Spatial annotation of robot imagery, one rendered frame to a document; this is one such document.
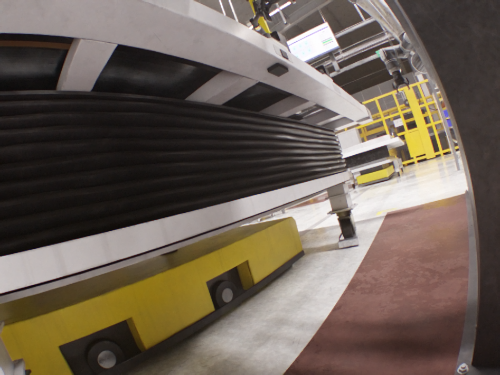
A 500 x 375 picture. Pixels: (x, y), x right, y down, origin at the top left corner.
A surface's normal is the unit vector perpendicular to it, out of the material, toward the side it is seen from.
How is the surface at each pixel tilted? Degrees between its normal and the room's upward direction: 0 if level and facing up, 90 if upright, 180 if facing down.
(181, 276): 90
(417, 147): 90
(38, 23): 180
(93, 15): 180
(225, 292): 90
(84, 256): 90
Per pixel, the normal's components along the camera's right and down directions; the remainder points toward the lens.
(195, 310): 0.75, -0.23
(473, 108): -0.73, 0.17
